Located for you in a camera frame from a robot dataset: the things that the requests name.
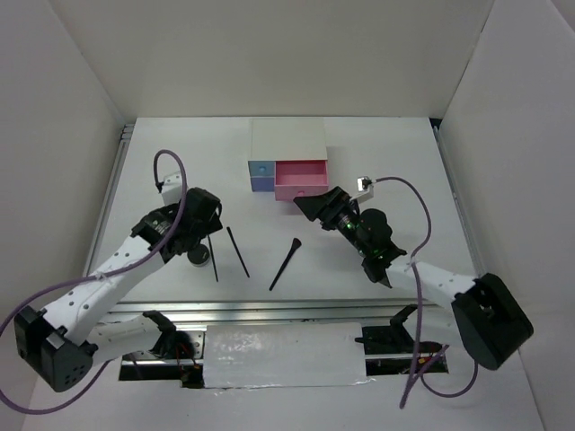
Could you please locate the pink drawer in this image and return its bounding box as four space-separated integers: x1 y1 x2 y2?
274 160 329 201

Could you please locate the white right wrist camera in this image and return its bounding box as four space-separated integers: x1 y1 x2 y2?
351 176 374 203

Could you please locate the black fan makeup brush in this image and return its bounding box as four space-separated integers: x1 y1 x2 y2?
269 238 302 292

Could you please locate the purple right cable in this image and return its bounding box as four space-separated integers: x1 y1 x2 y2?
372 176 480 409

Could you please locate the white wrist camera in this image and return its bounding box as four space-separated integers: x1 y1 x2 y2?
351 176 374 203
160 172 183 206

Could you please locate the black round powder jar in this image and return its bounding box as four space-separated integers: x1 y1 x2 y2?
187 244 211 268

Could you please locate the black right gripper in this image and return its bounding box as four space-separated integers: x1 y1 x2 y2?
295 186 371 256

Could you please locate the white drawer cabinet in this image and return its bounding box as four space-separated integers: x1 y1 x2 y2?
248 118 328 164

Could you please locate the thin black makeup brush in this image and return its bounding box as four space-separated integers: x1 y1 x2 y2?
226 226 251 278

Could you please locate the aluminium rail frame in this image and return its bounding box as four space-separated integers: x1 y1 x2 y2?
102 301 450 324

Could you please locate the white foam block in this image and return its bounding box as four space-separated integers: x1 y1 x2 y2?
203 322 367 389

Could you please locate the light blue drawer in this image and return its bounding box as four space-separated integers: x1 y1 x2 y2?
248 160 276 177

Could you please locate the purple drawer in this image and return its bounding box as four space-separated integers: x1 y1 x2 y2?
250 176 275 192

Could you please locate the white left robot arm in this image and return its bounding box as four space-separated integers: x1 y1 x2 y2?
14 188 222 392

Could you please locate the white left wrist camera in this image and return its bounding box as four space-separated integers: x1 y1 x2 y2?
160 172 183 206

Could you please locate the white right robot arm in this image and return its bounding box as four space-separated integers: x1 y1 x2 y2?
294 187 534 370

